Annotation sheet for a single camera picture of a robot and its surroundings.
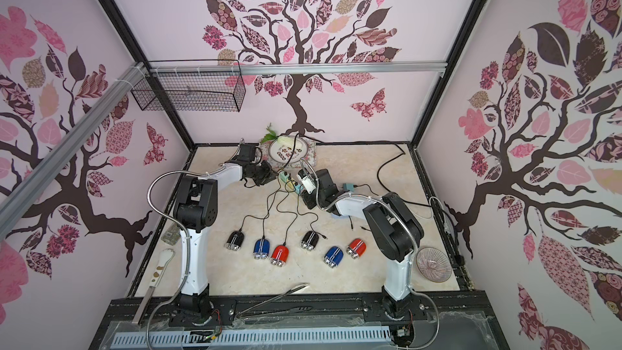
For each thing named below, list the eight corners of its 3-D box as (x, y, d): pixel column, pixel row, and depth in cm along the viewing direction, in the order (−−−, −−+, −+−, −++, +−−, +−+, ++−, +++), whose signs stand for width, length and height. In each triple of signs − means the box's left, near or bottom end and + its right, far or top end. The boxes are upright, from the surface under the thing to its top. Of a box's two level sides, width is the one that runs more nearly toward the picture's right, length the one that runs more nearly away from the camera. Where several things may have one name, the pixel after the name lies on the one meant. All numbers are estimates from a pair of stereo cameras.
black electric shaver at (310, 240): (299, 245, 89) (298, 242, 87) (308, 231, 93) (308, 228, 90) (311, 253, 87) (311, 250, 85) (320, 238, 91) (320, 235, 89)
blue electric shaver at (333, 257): (322, 260, 86) (322, 257, 83) (332, 246, 89) (332, 243, 86) (334, 270, 83) (335, 268, 81) (344, 256, 87) (345, 253, 84)
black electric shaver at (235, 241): (226, 247, 88) (223, 245, 86) (235, 232, 92) (233, 229, 90) (238, 252, 87) (236, 249, 85) (246, 235, 91) (245, 232, 89)
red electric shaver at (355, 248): (353, 261, 86) (354, 258, 83) (344, 248, 89) (345, 245, 86) (367, 251, 88) (369, 247, 85) (358, 238, 91) (359, 235, 88)
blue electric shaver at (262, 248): (253, 258, 86) (251, 256, 84) (256, 241, 90) (255, 238, 88) (268, 258, 86) (267, 256, 84) (270, 241, 90) (269, 238, 88)
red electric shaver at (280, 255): (270, 264, 85) (269, 261, 82) (277, 246, 89) (276, 243, 87) (284, 268, 84) (283, 265, 81) (291, 250, 88) (290, 246, 86)
